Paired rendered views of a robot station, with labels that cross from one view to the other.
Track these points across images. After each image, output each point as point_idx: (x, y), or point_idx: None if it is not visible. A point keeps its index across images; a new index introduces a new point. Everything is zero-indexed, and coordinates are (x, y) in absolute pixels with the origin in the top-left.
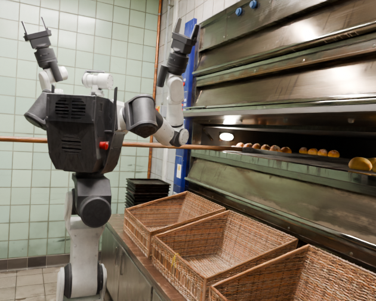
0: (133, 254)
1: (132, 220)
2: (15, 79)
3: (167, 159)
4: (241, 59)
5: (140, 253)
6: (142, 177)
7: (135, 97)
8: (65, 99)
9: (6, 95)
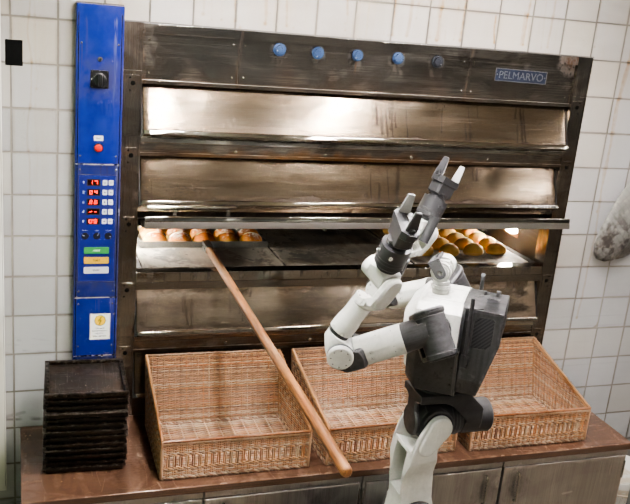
0: (284, 478)
1: (221, 443)
2: None
3: (6, 312)
4: (315, 139)
5: (284, 471)
6: None
7: (461, 273)
8: (505, 313)
9: None
